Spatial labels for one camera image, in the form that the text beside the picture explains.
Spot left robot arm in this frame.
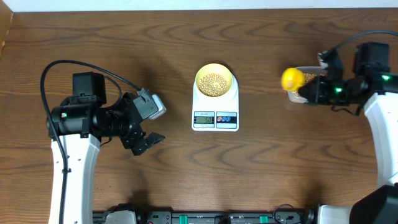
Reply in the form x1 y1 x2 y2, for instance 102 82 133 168
47 89 166 223

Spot cardboard panel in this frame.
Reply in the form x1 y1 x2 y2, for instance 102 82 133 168
0 0 14 55

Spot white digital kitchen scale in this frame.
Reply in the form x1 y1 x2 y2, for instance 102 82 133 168
192 75 239 132

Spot yellow measuring scoop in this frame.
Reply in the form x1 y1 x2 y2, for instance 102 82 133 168
281 68 305 91

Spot soybeans pile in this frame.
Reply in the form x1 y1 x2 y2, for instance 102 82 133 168
292 73 317 96

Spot pale yellow bowl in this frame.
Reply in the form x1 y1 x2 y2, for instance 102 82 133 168
195 63 233 95

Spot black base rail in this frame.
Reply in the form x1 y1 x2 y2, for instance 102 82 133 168
93 210 318 224

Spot soybeans in bowl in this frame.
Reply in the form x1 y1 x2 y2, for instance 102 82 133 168
198 73 229 97

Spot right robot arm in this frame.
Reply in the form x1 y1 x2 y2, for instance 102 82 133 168
298 42 397 224

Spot clear plastic container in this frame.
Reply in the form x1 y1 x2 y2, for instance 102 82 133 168
287 66 327 103

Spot right black cable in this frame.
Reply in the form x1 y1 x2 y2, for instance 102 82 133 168
329 29 398 54

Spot black cable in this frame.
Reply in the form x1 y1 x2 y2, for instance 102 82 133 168
40 60 142 224
329 29 398 54

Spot left black cable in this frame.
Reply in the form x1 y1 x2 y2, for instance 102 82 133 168
40 60 142 224

